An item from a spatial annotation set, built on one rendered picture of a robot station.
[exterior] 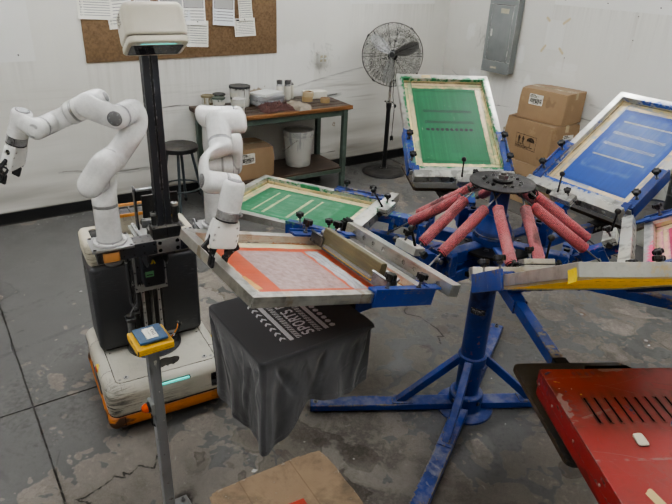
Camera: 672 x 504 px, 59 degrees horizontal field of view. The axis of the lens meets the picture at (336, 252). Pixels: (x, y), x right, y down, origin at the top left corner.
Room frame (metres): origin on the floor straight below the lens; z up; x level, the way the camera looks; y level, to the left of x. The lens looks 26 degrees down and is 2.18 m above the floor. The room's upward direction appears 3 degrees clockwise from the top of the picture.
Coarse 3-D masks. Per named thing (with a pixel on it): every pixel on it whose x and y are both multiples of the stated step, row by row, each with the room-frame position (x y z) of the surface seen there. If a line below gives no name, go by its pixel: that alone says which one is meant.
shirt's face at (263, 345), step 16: (224, 304) 2.00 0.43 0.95; (240, 304) 2.00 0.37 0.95; (224, 320) 1.88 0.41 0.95; (240, 320) 1.89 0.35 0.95; (256, 320) 1.89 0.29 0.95; (336, 320) 1.92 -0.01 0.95; (352, 320) 1.92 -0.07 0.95; (368, 320) 1.93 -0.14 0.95; (240, 336) 1.78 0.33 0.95; (256, 336) 1.79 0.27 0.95; (272, 336) 1.79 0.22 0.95; (304, 336) 1.80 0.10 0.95; (320, 336) 1.81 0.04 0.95; (336, 336) 1.81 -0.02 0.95; (256, 352) 1.69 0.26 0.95; (272, 352) 1.69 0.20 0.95; (288, 352) 1.70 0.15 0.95
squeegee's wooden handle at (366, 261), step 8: (328, 232) 2.24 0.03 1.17; (336, 232) 2.22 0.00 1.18; (328, 240) 2.22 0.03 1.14; (336, 240) 2.18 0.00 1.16; (344, 240) 2.15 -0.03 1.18; (336, 248) 2.17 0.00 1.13; (344, 248) 2.13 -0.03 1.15; (352, 248) 2.10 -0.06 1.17; (360, 248) 2.08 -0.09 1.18; (344, 256) 2.12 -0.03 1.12; (352, 256) 2.08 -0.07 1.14; (360, 256) 2.05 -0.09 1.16; (368, 256) 2.02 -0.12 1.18; (360, 264) 2.03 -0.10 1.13; (368, 264) 2.00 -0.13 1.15; (376, 264) 1.97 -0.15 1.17; (384, 264) 1.96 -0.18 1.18; (368, 272) 1.99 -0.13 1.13; (384, 272) 1.96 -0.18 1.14
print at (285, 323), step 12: (252, 312) 1.95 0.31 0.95; (264, 312) 1.95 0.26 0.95; (276, 312) 1.95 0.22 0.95; (288, 312) 1.96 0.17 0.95; (300, 312) 1.96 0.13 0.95; (312, 312) 1.97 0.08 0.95; (264, 324) 1.87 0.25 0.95; (276, 324) 1.87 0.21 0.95; (288, 324) 1.87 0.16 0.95; (300, 324) 1.88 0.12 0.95; (312, 324) 1.88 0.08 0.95; (324, 324) 1.89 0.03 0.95; (336, 324) 1.89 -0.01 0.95; (276, 336) 1.79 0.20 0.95; (288, 336) 1.80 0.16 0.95; (300, 336) 1.80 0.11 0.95
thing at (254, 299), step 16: (192, 240) 1.91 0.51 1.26; (240, 240) 2.11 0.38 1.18; (256, 240) 2.15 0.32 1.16; (272, 240) 2.19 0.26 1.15; (288, 240) 2.23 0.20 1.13; (304, 240) 2.28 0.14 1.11; (208, 256) 1.80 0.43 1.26; (224, 272) 1.69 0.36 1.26; (400, 272) 2.11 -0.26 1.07; (240, 288) 1.60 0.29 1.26; (256, 304) 1.54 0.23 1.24; (272, 304) 1.57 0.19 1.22; (288, 304) 1.60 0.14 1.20; (304, 304) 1.64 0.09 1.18; (320, 304) 1.67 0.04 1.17; (336, 304) 1.71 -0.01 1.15
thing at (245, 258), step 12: (240, 252) 1.99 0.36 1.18; (252, 252) 2.02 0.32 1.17; (264, 252) 2.06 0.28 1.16; (276, 252) 2.09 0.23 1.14; (288, 252) 2.13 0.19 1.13; (300, 252) 2.16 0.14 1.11; (324, 252) 2.24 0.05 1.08; (240, 264) 1.87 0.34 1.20; (252, 264) 1.90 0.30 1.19; (264, 264) 1.92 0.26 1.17; (276, 264) 1.95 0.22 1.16; (288, 264) 1.99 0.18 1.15; (300, 264) 2.02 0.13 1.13; (312, 264) 2.05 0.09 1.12; (336, 264) 2.12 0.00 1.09
